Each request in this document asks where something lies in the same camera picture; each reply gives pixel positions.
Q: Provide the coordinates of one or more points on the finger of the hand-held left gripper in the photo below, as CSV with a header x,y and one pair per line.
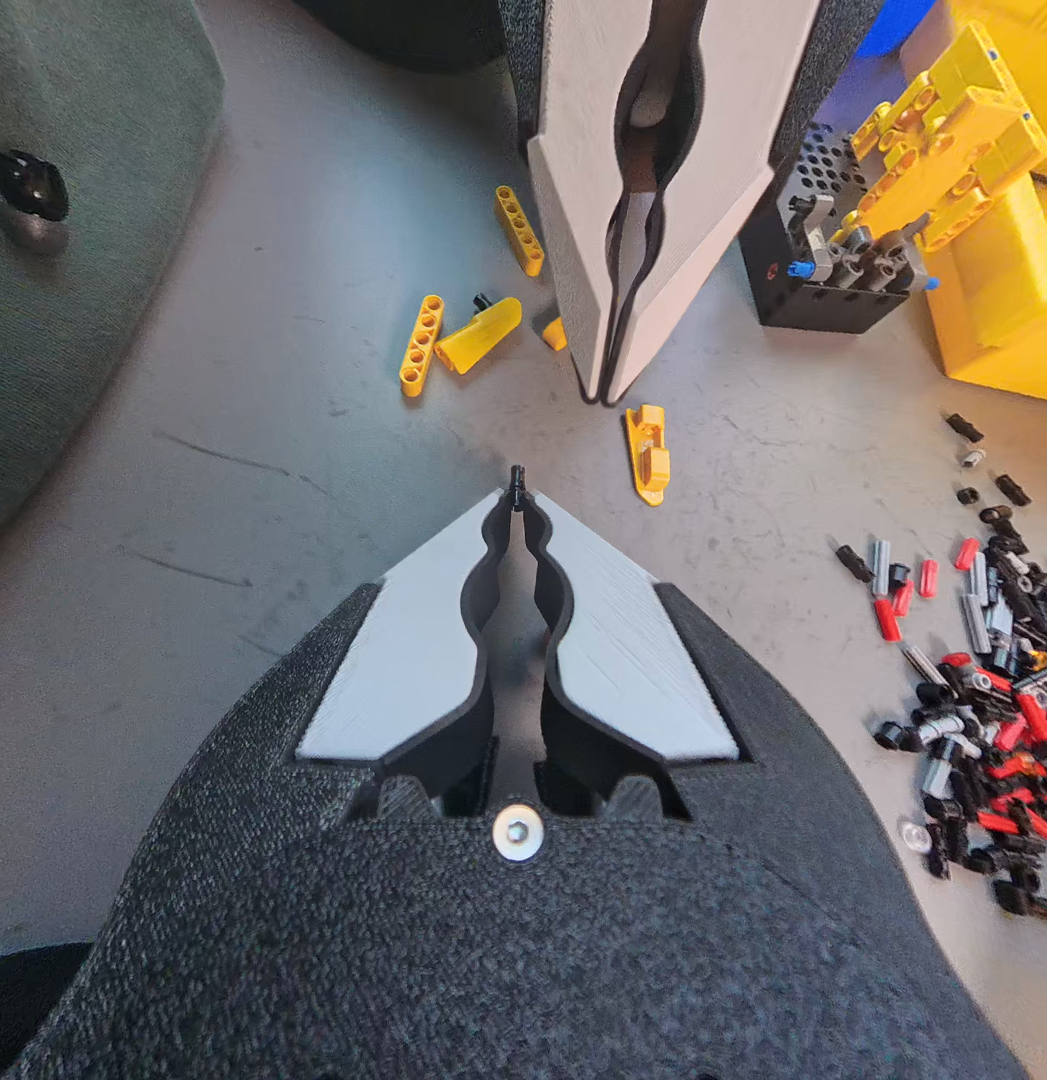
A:
x,y
726,126
582,169

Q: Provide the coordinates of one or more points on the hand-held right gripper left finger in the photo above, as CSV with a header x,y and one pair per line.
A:
x,y
397,666

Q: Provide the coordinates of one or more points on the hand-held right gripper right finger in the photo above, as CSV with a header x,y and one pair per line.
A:
x,y
641,666

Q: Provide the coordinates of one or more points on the blue plastic bin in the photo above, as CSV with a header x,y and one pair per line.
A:
x,y
890,25

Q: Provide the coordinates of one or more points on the short yellow lego beam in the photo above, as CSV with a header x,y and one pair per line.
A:
x,y
554,333
519,229

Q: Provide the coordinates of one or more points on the yellow lego connector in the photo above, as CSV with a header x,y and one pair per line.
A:
x,y
481,337
650,456

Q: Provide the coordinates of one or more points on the black and yellow lego model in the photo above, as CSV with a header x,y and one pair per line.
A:
x,y
810,308

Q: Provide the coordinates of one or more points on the medium yellow lego beam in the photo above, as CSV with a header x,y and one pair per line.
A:
x,y
422,346

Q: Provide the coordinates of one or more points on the pile of small lego pins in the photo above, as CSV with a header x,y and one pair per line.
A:
x,y
996,717

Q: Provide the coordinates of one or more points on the person's left hand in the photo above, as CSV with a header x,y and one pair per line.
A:
x,y
641,167

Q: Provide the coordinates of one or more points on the yellow plastic bin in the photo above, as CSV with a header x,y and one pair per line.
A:
x,y
1004,337

